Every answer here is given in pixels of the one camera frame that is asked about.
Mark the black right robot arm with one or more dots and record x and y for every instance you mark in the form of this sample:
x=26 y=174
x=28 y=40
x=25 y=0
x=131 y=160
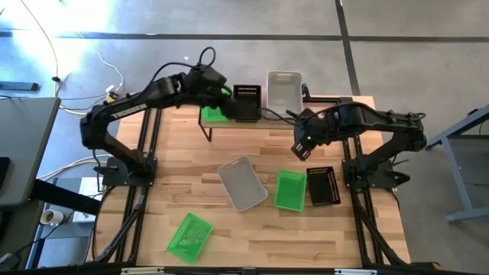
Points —
x=382 y=118

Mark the black table clamp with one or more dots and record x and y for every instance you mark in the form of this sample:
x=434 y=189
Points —
x=306 y=91

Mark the grey metal table frame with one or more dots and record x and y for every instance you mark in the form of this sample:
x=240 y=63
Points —
x=458 y=175

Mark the white plastic basket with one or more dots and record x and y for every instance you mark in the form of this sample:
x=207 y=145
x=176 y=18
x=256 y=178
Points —
x=284 y=89
x=279 y=114
x=242 y=185

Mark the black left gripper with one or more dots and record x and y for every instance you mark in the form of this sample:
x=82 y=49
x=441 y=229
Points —
x=208 y=83

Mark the black aluminium rig frame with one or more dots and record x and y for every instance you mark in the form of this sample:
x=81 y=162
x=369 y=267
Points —
x=324 y=100

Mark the grey desk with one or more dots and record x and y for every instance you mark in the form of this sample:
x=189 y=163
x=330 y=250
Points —
x=26 y=145

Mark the black plastic basket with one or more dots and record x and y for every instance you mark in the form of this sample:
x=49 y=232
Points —
x=322 y=187
x=248 y=105

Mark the white box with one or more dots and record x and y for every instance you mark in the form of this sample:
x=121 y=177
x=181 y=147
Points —
x=89 y=191

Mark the green plastic basket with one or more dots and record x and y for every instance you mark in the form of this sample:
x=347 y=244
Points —
x=189 y=238
x=212 y=114
x=290 y=191

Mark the yellow white power plug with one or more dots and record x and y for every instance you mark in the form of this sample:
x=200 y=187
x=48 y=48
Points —
x=111 y=100

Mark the dark flat floor bar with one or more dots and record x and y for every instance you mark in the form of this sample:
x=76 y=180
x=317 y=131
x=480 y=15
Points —
x=19 y=86

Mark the black desk leg beam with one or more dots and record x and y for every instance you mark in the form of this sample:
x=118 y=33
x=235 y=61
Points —
x=65 y=196

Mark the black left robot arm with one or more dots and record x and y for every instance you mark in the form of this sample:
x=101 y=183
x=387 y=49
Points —
x=126 y=105

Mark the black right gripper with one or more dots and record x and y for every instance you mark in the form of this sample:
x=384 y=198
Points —
x=311 y=128

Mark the dark grey small device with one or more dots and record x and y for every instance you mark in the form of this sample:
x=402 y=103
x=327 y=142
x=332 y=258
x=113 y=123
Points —
x=8 y=261

